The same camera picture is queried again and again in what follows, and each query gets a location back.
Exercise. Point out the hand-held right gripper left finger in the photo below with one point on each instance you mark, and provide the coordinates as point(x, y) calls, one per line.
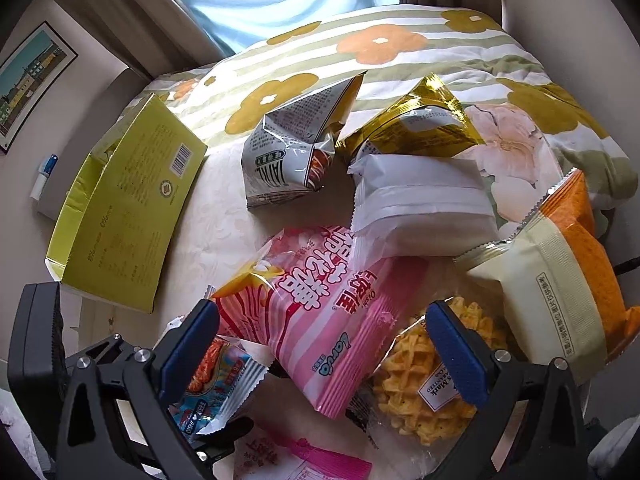
point(190, 350)

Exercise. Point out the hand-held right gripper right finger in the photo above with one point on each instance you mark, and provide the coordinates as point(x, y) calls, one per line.
point(457, 355)

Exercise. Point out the blue shrimp cracker packet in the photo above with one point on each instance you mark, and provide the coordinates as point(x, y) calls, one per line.
point(220, 375)

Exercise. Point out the clear waffle packet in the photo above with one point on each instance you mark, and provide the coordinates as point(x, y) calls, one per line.
point(405, 385)

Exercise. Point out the cream and orange snack packet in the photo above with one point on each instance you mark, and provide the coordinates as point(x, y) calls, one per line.
point(540, 280)

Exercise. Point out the pink striped marshmallow bag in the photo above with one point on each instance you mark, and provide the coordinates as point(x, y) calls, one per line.
point(310, 310)

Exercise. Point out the plain white snack packet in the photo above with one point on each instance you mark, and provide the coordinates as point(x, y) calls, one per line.
point(420, 210)

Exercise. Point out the yellow-green cardboard box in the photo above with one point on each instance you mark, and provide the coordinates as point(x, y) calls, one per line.
point(135, 200)

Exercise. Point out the small pink snack packet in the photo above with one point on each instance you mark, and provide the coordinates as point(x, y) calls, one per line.
point(320, 460)

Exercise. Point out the white clear snack packet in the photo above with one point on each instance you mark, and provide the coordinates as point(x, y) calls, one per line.
point(285, 160)

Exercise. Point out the gold snack bag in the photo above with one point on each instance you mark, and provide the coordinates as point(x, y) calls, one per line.
point(400, 130)

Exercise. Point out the white and blue bottle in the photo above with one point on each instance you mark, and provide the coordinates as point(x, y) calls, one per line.
point(44, 175)

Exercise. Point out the floral striped blanket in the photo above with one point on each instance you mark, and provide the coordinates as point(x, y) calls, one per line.
point(400, 45)

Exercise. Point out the light blue curtain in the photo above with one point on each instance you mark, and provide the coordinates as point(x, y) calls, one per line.
point(280, 0)

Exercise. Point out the framed wall picture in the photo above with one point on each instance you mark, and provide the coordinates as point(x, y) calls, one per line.
point(30, 75)

